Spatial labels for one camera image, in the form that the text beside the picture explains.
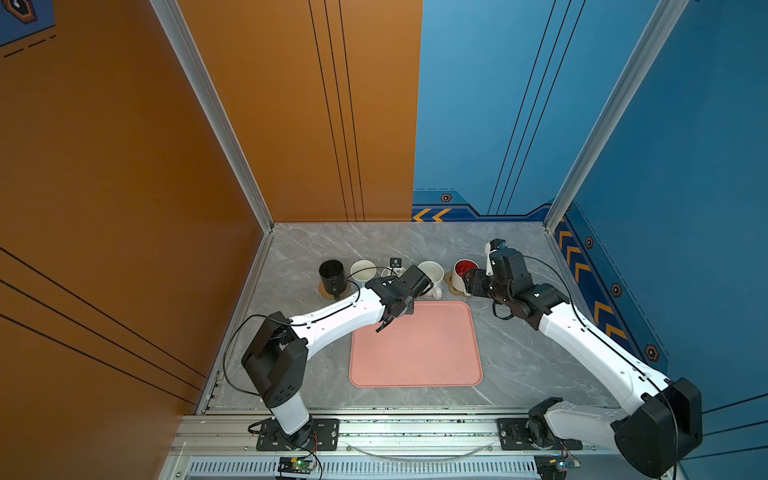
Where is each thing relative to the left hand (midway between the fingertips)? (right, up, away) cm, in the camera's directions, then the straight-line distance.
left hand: (400, 297), depth 86 cm
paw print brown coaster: (+17, +4, +16) cm, 23 cm away
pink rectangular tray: (+11, -15, +2) cm, 19 cm away
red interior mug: (+20, +8, +11) cm, 25 cm away
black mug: (-22, +5, +10) cm, 25 cm away
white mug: (+12, +6, +10) cm, 16 cm away
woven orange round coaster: (-25, -1, +13) cm, 28 cm away
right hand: (+19, +6, -5) cm, 20 cm away
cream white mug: (-3, +8, -12) cm, 15 cm away
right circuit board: (+36, -37, -16) cm, 54 cm away
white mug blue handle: (-12, +7, +8) cm, 16 cm away
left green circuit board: (-26, -38, -15) cm, 48 cm away
